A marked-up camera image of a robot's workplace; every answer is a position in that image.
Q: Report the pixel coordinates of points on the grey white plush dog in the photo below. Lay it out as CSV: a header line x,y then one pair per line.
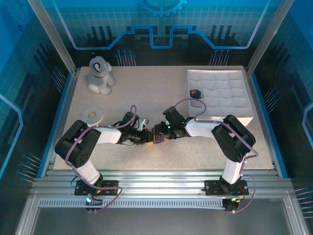
x,y
97,76

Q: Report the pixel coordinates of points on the grey metal front panel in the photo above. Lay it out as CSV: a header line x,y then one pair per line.
x,y
159,222

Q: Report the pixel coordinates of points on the aluminium mounting rail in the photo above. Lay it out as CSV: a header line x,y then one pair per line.
x,y
159,182

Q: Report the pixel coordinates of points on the purple sock navy toe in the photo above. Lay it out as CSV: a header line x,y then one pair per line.
x,y
195,93

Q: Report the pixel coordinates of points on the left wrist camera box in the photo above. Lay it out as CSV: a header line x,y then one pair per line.
x,y
143,123

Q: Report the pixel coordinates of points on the white tape roll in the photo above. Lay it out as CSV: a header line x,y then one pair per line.
x,y
97,116

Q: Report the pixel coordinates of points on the aluminium frame post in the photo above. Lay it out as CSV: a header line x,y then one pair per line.
x,y
54,36
267,36

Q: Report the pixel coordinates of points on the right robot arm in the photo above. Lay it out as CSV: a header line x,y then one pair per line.
x,y
200,127

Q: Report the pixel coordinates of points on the purple sock tan toe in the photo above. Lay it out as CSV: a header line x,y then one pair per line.
x,y
159,140

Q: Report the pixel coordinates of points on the blue table edge strip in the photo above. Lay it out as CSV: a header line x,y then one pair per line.
x,y
266,117
55,123

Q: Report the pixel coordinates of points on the white fabric organizer box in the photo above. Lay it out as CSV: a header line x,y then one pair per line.
x,y
227,85

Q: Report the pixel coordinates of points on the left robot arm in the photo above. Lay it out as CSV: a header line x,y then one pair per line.
x,y
107,135

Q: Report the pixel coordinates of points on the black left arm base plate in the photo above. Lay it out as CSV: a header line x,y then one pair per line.
x,y
111,187

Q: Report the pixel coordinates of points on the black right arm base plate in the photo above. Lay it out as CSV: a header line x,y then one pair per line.
x,y
212,187

